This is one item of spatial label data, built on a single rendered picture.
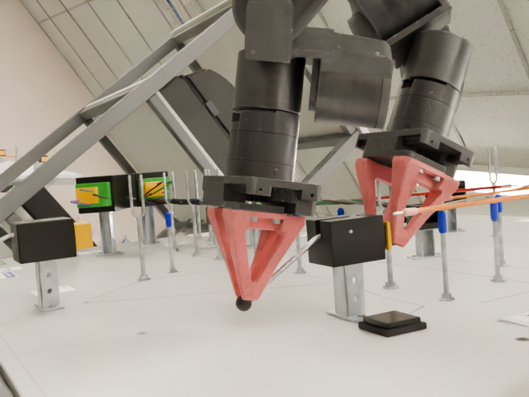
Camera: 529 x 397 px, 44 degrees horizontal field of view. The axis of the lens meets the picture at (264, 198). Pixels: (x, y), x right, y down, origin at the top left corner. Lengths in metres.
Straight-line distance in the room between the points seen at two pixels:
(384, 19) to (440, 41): 0.06
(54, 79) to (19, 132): 0.76
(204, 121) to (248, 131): 1.10
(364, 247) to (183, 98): 1.08
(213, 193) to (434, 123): 0.21
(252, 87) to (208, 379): 0.23
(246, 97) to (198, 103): 1.09
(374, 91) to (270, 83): 0.08
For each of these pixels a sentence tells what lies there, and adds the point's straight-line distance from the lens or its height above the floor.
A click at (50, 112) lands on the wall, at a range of 8.22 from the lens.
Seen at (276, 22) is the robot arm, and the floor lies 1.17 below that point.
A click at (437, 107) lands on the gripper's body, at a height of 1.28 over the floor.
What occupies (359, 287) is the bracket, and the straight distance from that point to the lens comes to 0.59.
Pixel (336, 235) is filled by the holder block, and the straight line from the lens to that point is 0.56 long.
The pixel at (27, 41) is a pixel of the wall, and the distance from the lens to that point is 8.21.
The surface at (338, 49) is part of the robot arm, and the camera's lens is 0.52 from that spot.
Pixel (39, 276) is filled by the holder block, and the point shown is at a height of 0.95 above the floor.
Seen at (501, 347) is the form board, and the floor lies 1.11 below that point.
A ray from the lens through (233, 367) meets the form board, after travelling 0.48.
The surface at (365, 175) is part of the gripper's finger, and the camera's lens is 0.63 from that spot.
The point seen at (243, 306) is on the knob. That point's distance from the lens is 0.54.
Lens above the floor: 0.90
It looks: 22 degrees up
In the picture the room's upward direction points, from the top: 45 degrees clockwise
